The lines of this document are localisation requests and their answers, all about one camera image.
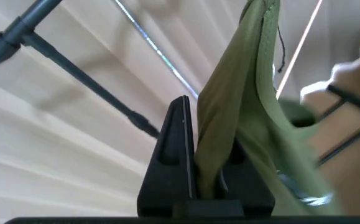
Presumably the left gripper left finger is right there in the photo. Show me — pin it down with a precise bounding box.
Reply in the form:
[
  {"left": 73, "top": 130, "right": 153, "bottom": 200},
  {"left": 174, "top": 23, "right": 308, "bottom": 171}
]
[{"left": 137, "top": 95, "right": 198, "bottom": 218}]

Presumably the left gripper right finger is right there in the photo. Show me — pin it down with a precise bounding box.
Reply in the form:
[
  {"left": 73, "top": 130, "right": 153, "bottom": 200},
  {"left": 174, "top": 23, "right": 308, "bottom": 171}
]
[{"left": 218, "top": 139, "right": 276, "bottom": 218}]

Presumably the green long-sleeved shirt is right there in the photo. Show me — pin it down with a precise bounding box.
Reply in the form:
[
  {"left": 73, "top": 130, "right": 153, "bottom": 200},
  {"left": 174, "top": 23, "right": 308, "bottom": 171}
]
[{"left": 193, "top": 0, "right": 344, "bottom": 216}]

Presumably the black clothes rack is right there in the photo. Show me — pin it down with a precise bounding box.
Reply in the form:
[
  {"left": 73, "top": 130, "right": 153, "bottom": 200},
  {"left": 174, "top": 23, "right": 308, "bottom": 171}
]
[{"left": 0, "top": 0, "right": 360, "bottom": 166}]

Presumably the pink clothes hanger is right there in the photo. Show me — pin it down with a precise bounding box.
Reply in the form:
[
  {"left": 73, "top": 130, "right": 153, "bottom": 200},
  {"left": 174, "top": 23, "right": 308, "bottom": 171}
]
[{"left": 275, "top": 0, "right": 324, "bottom": 100}]

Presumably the beige curtain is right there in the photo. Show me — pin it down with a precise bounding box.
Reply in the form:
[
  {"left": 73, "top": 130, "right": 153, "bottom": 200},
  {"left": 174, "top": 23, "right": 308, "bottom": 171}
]
[{"left": 0, "top": 0, "right": 360, "bottom": 224}]

